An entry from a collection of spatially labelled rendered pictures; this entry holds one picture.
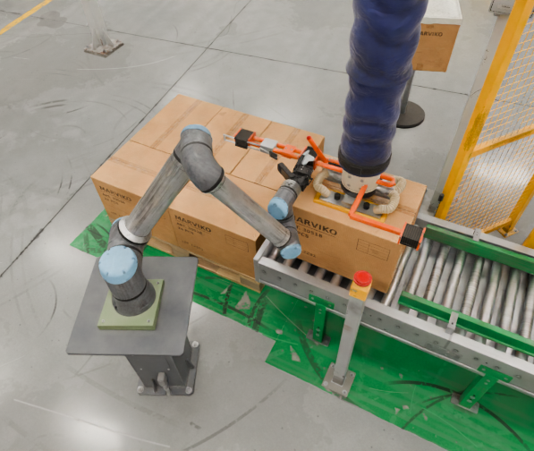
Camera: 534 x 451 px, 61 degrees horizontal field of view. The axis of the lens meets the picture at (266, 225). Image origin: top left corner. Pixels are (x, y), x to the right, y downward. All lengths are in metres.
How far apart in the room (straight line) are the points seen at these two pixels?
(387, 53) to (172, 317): 1.35
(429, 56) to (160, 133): 2.02
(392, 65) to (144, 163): 1.88
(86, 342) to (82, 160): 2.28
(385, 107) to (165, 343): 1.29
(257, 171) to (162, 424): 1.55
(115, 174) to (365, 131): 1.75
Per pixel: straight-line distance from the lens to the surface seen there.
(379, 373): 2.75
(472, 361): 2.35
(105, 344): 2.08
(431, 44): 3.65
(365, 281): 1.77
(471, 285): 2.49
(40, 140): 4.50
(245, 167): 2.89
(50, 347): 3.09
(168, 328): 2.03
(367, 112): 1.75
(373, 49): 1.62
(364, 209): 2.08
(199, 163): 1.58
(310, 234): 2.20
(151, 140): 3.23
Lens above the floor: 2.51
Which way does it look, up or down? 50 degrees down
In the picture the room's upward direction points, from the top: 3 degrees counter-clockwise
